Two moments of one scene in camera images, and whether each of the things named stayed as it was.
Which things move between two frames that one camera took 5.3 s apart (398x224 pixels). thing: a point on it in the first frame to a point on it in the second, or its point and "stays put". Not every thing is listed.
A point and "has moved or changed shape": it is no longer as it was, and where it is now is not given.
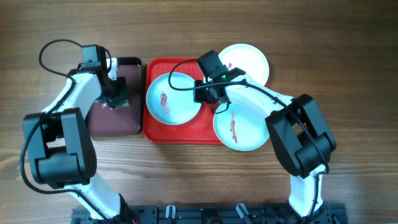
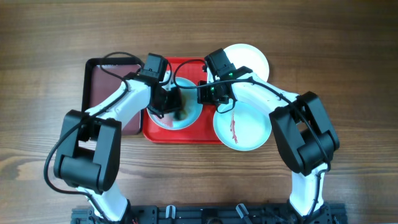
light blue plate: (241, 127) stays put
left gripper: (124, 94) to (176, 103)
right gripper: (202, 98) stays put
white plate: (249, 58) stays put
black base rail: (328, 213) stays put
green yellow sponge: (122, 103) has moved or changed shape
